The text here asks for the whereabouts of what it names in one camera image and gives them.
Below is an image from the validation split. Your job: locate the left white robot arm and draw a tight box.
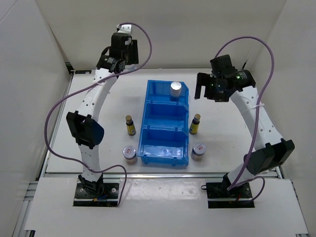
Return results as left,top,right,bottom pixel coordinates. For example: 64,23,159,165
66,33,139,198

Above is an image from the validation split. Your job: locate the tall blue-label shaker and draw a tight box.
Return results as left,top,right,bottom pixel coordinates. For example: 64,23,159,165
170,81,182,101
125,65,138,72

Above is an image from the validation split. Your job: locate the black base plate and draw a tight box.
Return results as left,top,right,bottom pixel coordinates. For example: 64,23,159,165
201,182,255,209
73,181,120,207

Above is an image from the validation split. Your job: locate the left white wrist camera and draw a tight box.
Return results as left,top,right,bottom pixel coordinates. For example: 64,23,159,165
117,24,132,36

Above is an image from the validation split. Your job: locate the front aluminium rail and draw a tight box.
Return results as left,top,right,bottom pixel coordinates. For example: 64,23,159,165
43,172,224,179

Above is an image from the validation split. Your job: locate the right short red-label jar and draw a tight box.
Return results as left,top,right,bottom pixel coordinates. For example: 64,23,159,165
191,142,206,161

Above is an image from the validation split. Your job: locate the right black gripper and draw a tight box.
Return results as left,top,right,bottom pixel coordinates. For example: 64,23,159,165
195,73,229,103

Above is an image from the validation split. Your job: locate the yellow-label brown bottle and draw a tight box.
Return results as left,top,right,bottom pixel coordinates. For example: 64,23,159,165
189,114,200,134
125,115,136,136

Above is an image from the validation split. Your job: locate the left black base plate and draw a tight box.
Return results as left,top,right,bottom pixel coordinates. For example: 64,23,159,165
73,181,120,207

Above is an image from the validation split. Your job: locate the left short silver-lid jar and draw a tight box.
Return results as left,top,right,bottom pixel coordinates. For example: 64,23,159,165
122,146,138,164

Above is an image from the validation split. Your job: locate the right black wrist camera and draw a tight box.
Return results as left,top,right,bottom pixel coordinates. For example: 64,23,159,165
210,54,236,75

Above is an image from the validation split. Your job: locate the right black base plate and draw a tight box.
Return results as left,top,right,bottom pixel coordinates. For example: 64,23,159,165
201,182,255,209

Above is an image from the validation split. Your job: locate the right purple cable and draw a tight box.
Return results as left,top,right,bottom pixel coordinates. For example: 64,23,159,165
214,36,275,200

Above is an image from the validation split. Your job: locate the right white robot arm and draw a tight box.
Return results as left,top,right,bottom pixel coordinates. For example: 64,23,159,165
195,70,295,198

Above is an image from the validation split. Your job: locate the blue three-compartment plastic bin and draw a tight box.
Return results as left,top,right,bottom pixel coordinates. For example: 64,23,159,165
138,80,189,167

